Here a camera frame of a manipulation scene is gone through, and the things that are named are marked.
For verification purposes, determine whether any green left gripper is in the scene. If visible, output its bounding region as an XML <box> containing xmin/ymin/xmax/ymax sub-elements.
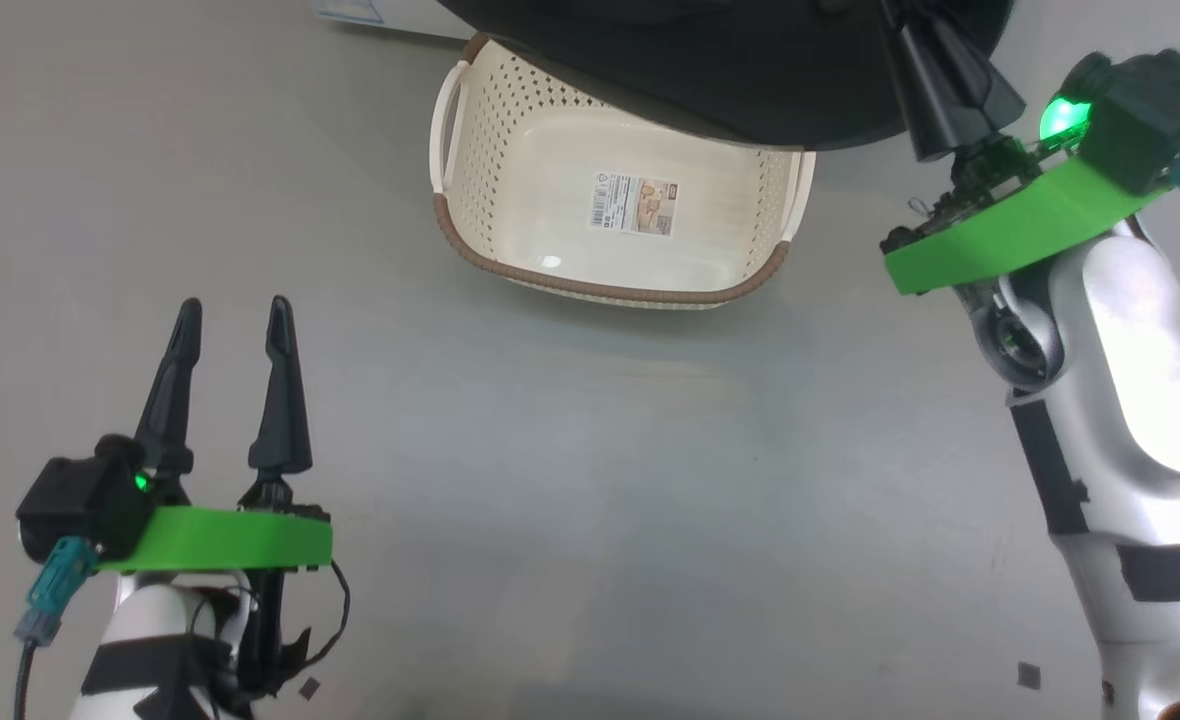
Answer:
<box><xmin>94</xmin><ymin>294</ymin><xmax>335</xmax><ymax>575</ymax></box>

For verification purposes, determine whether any blue energy label sticker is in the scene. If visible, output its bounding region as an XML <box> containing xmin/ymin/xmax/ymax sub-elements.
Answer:
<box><xmin>314</xmin><ymin>0</ymin><xmax>387</xmax><ymax>27</ymax></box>

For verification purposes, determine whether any cream perforated laundry basket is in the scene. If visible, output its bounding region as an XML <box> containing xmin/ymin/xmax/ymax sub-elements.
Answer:
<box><xmin>429</xmin><ymin>32</ymin><xmax>818</xmax><ymax>310</ymax></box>

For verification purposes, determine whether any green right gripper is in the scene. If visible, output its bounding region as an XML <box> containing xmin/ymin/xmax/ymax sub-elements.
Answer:
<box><xmin>880</xmin><ymin>0</ymin><xmax>1172</xmax><ymax>297</ymax></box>

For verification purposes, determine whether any round glass washer door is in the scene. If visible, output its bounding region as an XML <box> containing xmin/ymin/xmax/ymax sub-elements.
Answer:
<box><xmin>434</xmin><ymin>0</ymin><xmax>1017</xmax><ymax>152</ymax></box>

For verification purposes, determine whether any white front-load washing machine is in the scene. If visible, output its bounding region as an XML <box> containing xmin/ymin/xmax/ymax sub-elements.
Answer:
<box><xmin>308</xmin><ymin>0</ymin><xmax>473</xmax><ymax>42</ymax></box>

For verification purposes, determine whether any basket product label sticker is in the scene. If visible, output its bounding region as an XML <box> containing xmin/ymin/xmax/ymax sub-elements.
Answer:
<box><xmin>589</xmin><ymin>171</ymin><xmax>680</xmax><ymax>238</ymax></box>

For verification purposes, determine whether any teal plug left camera cable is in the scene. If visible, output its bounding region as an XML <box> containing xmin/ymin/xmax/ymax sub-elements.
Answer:
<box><xmin>10</xmin><ymin>536</ymin><xmax>97</xmax><ymax>720</ymax></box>

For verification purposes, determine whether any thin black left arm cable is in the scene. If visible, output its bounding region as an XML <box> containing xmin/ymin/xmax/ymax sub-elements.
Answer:
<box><xmin>238</xmin><ymin>558</ymin><xmax>352</xmax><ymax>701</ymax></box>

